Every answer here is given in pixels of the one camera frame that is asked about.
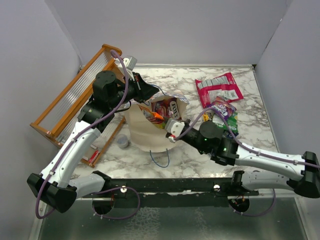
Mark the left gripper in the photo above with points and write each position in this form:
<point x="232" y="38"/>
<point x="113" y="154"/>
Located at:
<point x="144" y="90"/>

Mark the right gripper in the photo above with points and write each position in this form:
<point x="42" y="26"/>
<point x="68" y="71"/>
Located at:
<point x="187" y="122"/>

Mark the yellow M&M candy pack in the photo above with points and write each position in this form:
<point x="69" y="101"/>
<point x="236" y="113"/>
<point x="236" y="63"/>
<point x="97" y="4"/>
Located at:
<point x="207" y="116"/>

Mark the purple berries snack pack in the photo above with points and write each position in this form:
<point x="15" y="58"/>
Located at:
<point x="167" y="108"/>

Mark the orange snack pack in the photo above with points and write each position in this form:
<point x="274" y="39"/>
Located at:
<point x="157" y="118"/>

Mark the green snack pack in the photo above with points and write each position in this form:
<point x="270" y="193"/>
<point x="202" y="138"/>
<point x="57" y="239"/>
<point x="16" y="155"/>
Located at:
<point x="232" y="122"/>

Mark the purple chocolate bar pack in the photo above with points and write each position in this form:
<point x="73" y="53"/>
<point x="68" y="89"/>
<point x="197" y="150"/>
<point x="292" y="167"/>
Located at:
<point x="222" y="106"/>

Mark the blue checkered paper bag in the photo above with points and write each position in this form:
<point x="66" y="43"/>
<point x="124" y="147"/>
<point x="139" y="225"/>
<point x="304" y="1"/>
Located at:
<point x="144" y="134"/>

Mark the pink snack bag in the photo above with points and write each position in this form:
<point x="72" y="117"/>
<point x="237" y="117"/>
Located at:
<point x="223" y="86"/>

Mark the blue Kettle chips bag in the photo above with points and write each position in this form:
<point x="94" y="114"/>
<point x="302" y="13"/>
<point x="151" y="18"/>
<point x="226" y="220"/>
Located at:
<point x="229" y="135"/>

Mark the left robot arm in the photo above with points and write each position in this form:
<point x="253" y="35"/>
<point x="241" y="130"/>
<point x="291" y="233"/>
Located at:
<point x="53" y="185"/>

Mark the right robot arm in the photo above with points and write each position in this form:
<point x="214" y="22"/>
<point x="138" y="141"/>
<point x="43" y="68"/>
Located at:
<point x="298" y="173"/>

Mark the small clear plastic cup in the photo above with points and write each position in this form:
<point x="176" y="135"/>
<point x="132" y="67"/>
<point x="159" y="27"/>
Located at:
<point x="122" y="141"/>

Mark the red white small box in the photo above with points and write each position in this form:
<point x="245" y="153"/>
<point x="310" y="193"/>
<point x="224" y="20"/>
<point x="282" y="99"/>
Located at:
<point x="94" y="156"/>

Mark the orange wooden rack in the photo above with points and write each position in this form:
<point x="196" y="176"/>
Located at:
<point x="58" y="119"/>

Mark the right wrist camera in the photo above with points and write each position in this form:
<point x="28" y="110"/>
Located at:
<point x="173" y="128"/>

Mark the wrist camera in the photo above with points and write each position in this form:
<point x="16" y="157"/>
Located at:
<point x="129" y="63"/>
<point x="173" y="128"/>

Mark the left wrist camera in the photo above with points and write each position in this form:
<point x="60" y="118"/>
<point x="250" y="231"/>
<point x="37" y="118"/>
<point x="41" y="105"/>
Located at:
<point x="129" y="63"/>

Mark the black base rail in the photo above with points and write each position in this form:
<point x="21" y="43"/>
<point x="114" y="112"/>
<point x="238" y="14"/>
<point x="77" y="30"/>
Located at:
<point x="171" y="192"/>

